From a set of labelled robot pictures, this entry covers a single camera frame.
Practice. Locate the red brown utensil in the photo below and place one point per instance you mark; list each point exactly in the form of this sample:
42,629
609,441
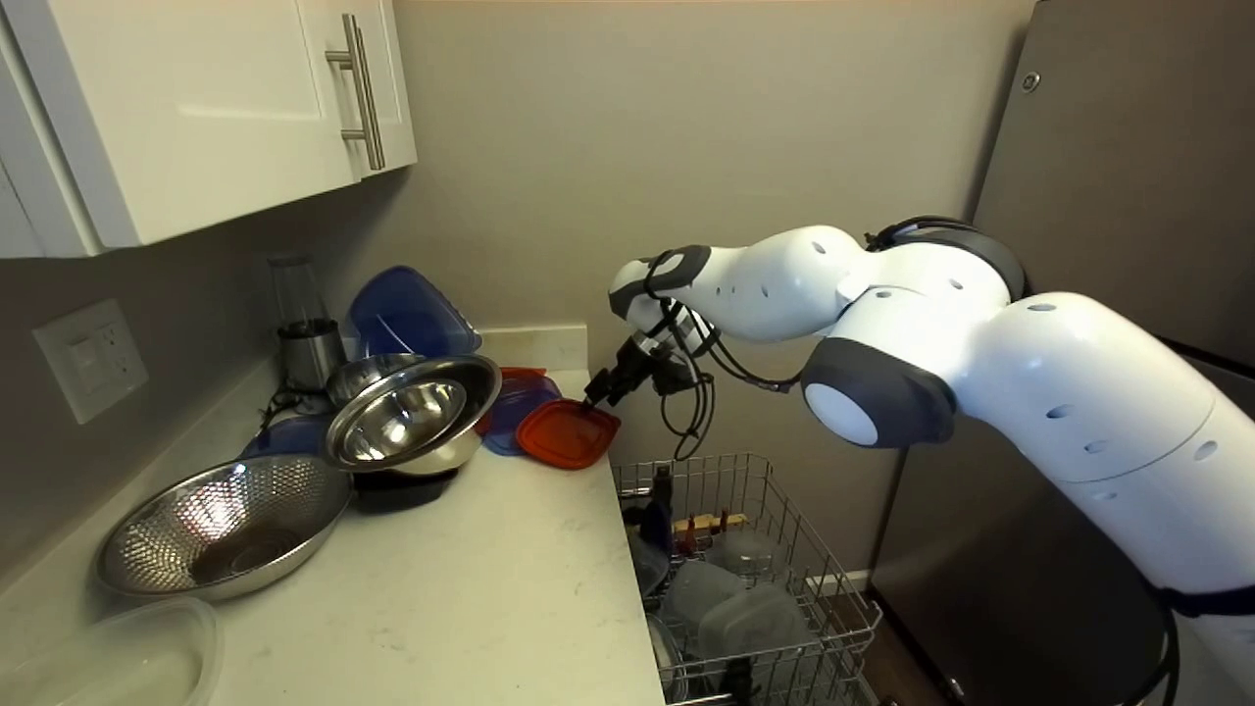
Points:
712,522

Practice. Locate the white wall outlet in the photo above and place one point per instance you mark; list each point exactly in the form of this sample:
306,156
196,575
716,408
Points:
93,357

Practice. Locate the flat blue lid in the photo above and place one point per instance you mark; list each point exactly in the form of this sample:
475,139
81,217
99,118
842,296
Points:
502,413

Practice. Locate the steel mesh colander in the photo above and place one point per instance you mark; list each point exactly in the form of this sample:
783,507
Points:
220,522

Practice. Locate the black bottle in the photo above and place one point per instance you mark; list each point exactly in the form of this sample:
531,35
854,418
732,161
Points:
658,502

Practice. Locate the stainless steel refrigerator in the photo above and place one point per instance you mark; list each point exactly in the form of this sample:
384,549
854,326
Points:
1139,131

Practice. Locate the white kitchen countertop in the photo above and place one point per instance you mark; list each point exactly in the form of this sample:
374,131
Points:
494,590

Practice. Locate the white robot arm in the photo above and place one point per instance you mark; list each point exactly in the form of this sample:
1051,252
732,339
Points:
1046,392

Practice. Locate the round clear plastic container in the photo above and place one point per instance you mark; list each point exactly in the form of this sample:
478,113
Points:
698,603

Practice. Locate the shiny steel mixing bowl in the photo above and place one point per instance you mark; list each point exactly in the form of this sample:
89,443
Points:
407,418

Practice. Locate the blue bowl upright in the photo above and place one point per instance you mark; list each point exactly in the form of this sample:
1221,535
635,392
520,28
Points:
407,316

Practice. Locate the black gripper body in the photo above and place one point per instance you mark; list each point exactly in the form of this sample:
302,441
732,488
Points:
647,366

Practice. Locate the grey plates in rack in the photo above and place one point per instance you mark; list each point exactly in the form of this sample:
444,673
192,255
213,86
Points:
765,622

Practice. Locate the white wall cabinet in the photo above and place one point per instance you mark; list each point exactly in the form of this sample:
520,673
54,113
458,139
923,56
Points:
196,105

